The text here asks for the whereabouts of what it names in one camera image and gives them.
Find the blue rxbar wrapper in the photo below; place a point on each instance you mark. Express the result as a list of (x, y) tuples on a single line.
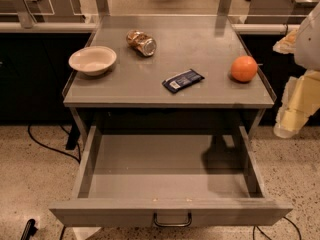
[(182, 81)]

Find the lying metal can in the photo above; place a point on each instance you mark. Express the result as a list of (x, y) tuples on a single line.
[(141, 42)]

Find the grey cabinet table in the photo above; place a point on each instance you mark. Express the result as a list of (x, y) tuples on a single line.
[(207, 44)]

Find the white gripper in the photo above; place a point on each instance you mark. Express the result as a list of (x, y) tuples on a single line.
[(308, 47)]

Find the white horizontal rail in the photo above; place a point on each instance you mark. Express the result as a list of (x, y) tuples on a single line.
[(14, 27)]

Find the orange fruit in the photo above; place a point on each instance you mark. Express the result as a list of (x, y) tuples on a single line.
[(244, 68)]

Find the black drawer handle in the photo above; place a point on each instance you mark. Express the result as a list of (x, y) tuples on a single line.
[(175, 221)]

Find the black object on floor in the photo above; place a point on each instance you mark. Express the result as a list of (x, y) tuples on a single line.
[(29, 230)]

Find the grey open top drawer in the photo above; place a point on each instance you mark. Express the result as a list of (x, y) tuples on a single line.
[(124, 179)]

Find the white ceramic bowl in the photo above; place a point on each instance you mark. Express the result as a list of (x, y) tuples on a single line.
[(93, 61)]

